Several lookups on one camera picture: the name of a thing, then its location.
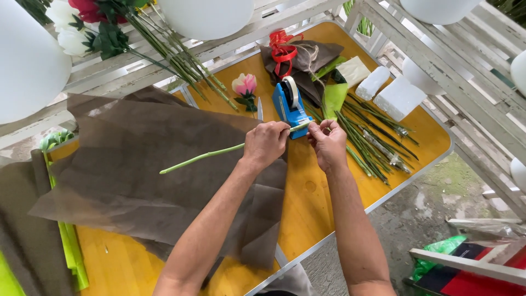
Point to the small knife blade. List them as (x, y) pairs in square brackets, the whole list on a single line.
[(259, 109)]

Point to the pale green leaves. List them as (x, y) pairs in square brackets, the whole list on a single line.
[(55, 139)]

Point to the green plastic bag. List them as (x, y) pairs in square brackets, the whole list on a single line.
[(435, 250)]

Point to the person's grey clothing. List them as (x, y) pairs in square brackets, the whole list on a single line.
[(291, 281)]

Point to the person's left fingers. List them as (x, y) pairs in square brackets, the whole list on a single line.
[(280, 130)]

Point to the lime green paper sheets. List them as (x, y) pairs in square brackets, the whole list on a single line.
[(74, 255)]

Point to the person's right hand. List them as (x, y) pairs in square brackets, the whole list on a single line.
[(332, 148)]

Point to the white wooden bar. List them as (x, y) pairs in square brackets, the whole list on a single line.
[(468, 265)]

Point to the bunch of artificial flowers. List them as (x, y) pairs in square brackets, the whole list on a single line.
[(107, 39)]

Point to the red and black cloth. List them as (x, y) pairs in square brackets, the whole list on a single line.
[(464, 281)]

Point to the long light green stem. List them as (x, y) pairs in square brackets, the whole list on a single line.
[(205, 156)]

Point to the white tape roll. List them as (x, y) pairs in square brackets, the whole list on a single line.
[(292, 91)]

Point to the pink artificial flower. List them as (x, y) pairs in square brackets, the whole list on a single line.
[(245, 85)]

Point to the red ribbon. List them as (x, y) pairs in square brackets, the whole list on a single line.
[(282, 53)]

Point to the narrow white foam block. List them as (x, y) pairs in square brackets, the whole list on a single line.
[(372, 83)]

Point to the brown wrapping paper sheets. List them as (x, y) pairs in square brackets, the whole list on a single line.
[(135, 172)]

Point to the crumpled brown paper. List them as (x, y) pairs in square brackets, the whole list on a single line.
[(316, 55)]

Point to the pile of dark green stems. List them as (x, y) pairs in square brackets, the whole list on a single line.
[(370, 144)]

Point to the large white foam block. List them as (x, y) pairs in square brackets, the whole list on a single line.
[(398, 98)]

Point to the clear plastic bag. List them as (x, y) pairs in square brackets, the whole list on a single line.
[(489, 228)]

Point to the blue tape dispenser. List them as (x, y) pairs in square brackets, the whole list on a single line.
[(287, 113)]

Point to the huge white balloon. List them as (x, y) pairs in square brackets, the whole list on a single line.
[(28, 65)]

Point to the white wooden lattice rack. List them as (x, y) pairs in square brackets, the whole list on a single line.
[(464, 82)]

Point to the person's left hand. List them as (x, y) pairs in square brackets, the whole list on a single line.
[(263, 144)]

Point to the green paper scrap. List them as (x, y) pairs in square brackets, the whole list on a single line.
[(335, 98)]

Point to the jute twine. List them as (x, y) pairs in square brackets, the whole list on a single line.
[(314, 55)]

